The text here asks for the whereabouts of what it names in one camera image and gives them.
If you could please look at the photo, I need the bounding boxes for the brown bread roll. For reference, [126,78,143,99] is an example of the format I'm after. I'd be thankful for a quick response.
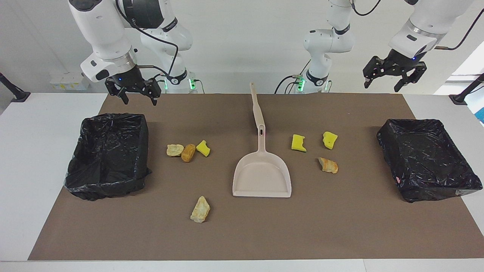
[181,143,197,163]

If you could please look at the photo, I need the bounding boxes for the yellow sponge piece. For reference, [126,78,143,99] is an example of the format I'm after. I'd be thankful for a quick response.
[291,134,307,153]
[322,131,338,150]
[195,140,211,157]

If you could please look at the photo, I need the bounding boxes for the orange toasted croissant piece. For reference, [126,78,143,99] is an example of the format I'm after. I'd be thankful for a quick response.
[318,157,339,174]

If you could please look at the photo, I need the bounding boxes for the beige brush with black bristles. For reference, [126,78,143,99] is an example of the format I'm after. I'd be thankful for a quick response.
[250,82,266,131]

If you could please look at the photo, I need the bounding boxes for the pale crusty bread chunk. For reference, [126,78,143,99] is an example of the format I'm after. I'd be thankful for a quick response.
[190,195,211,224]

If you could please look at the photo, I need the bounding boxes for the beige plastic dustpan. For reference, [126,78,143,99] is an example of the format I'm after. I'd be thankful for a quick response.
[232,125,292,198]

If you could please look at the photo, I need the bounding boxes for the bin lined with black bag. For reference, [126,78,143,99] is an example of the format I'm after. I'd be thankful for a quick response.
[64,113,152,201]

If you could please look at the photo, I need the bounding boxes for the black-bagged bin with pink spot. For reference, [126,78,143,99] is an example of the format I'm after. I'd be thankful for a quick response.
[377,118,483,203]

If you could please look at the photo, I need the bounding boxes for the white power boxes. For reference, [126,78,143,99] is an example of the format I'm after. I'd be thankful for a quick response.
[49,72,91,91]

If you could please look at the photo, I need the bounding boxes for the brown table mat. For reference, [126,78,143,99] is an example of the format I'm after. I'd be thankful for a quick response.
[28,93,484,261]

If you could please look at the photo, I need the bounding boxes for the black base cable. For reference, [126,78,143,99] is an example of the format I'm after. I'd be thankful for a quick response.
[147,74,169,94]
[274,59,311,94]

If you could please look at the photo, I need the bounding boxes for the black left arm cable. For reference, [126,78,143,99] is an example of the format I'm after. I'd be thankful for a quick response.
[350,0,484,51]

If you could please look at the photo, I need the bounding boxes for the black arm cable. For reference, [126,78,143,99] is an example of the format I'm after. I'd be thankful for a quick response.
[350,0,484,51]
[115,0,179,78]

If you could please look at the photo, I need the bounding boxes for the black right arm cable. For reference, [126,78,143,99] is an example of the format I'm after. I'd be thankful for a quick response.
[115,0,179,78]

